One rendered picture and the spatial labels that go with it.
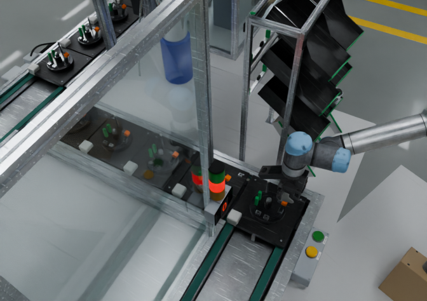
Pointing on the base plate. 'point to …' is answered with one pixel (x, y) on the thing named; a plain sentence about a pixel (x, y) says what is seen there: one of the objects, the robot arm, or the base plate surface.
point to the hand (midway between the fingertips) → (280, 197)
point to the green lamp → (216, 178)
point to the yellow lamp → (216, 195)
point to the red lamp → (216, 187)
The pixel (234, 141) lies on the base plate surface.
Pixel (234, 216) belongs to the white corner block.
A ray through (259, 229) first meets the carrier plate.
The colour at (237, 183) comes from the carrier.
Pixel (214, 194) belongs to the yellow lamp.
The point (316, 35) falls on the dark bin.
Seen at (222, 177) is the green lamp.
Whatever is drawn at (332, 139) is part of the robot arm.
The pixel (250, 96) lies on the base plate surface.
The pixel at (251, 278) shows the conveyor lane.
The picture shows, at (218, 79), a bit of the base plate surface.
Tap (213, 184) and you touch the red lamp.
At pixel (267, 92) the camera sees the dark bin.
